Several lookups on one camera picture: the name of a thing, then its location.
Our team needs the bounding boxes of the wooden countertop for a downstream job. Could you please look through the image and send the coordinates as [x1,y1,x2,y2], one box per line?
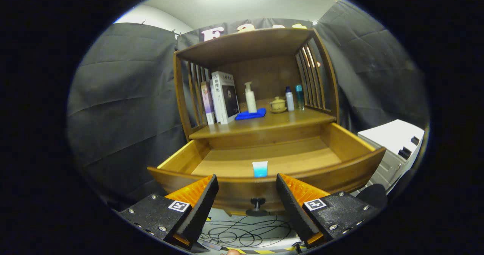
[188,98,337,140]

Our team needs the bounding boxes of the white book with portrait cover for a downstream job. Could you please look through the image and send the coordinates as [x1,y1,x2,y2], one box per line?
[211,71,240,125]

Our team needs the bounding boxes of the black backdrop cloth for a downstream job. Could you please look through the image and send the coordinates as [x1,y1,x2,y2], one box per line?
[67,0,430,210]

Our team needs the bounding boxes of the black cables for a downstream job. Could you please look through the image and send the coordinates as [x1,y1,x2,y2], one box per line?
[199,214,293,248]

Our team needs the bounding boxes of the brown wooden cabinet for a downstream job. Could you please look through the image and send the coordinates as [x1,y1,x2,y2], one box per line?
[147,27,387,216]

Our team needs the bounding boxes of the black rounded object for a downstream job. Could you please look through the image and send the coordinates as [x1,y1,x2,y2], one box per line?
[355,183,388,210]

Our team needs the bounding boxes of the clear bottle with teal cap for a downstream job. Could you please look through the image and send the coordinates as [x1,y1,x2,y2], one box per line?
[295,84,305,110]

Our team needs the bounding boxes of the yellow black striped tape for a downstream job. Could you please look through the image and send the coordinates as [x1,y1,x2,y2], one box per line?
[227,246,303,255]

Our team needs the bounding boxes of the white bottle with dark cap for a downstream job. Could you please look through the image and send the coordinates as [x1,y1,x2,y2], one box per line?
[285,86,295,112]

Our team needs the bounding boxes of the purple book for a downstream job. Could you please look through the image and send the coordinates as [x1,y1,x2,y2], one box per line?
[200,81,216,126]

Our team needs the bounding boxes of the folded blue cloth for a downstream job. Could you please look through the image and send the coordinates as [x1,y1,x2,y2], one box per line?
[235,108,267,121]

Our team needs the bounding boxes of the beige lidded teacup with saucer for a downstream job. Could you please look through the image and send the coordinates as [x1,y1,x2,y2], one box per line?
[269,96,288,114]

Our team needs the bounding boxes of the white appliance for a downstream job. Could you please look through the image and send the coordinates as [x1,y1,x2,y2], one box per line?
[357,119,426,193]

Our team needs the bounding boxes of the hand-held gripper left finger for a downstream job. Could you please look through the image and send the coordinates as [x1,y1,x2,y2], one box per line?
[119,174,219,250]

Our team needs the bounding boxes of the white pump bottle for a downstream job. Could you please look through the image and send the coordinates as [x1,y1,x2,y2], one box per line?
[244,81,258,114]

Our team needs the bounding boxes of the small blue tube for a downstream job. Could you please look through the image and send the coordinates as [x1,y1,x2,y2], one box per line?
[252,160,268,178]

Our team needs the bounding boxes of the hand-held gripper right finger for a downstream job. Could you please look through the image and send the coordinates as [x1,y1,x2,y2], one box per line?
[276,173,380,248]

